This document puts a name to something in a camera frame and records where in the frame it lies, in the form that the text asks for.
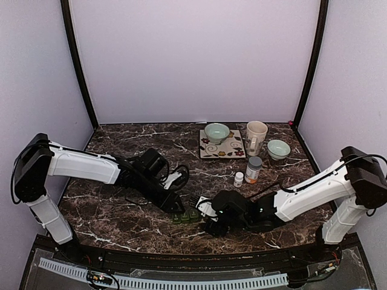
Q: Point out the right black frame post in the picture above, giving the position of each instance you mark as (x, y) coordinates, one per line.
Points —
(312, 66)

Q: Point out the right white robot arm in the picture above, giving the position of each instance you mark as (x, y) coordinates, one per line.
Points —
(356, 178)

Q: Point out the small white pill bottle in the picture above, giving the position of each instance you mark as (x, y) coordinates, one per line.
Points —
(238, 179)

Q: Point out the black front rail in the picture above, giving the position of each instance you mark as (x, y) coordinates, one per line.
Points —
(108, 255)

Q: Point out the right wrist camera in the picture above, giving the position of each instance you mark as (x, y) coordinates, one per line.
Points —
(203, 205)

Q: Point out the left black frame post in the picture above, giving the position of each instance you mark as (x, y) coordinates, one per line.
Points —
(75, 57)

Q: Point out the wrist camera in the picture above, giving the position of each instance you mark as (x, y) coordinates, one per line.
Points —
(152, 162)
(203, 205)

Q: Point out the black frame post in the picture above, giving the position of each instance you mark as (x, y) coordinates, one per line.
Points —
(75, 57)
(312, 66)

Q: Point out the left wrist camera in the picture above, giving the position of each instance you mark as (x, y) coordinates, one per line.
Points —
(152, 162)

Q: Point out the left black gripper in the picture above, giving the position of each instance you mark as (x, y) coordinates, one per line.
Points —
(167, 202)

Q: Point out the large grey-capped pill bottle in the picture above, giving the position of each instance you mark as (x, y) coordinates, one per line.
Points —
(253, 168)

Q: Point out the white slotted cable duct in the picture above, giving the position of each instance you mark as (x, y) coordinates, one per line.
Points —
(147, 279)

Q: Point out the cream ceramic mug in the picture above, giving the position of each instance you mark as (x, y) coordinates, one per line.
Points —
(256, 132)

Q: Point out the celadon bowl on plate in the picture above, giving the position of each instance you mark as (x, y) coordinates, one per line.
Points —
(216, 132)

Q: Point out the celadon bowl on table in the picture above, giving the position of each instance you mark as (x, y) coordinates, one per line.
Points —
(278, 149)

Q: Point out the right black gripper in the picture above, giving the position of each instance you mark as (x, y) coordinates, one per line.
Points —
(212, 229)

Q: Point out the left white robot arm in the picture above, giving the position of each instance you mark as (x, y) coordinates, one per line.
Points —
(42, 158)

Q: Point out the floral square ceramic plate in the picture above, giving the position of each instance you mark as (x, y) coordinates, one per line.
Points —
(230, 148)

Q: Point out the green weekly pill organizer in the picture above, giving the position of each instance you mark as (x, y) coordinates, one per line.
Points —
(189, 217)

